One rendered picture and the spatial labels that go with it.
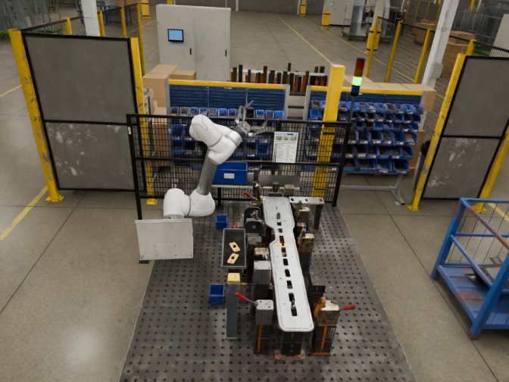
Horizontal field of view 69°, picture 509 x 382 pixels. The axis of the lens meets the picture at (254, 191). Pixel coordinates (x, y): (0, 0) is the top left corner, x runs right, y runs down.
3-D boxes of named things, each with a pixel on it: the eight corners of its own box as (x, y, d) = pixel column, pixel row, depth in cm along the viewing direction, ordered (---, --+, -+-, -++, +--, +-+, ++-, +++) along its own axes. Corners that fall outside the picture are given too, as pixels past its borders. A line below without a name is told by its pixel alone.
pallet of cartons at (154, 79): (191, 139, 679) (189, 80, 628) (147, 136, 678) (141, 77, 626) (200, 117, 784) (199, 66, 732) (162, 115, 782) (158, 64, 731)
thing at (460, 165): (410, 211, 499) (458, 54, 401) (406, 205, 511) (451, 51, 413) (485, 212, 505) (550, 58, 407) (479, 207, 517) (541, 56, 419)
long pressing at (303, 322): (320, 332, 194) (320, 330, 193) (276, 332, 193) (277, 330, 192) (288, 197, 314) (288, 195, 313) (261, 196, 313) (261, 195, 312)
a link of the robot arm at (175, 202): (160, 218, 285) (160, 191, 292) (183, 220, 293) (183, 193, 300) (166, 214, 272) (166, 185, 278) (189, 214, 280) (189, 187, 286)
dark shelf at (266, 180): (301, 189, 325) (301, 186, 323) (198, 186, 319) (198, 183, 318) (298, 178, 344) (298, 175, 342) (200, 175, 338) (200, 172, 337)
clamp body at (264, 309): (270, 356, 213) (276, 311, 195) (251, 355, 212) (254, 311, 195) (269, 342, 221) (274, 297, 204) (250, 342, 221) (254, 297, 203)
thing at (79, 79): (158, 198, 490) (144, 36, 392) (156, 204, 478) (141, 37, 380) (53, 196, 482) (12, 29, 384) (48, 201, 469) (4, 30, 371)
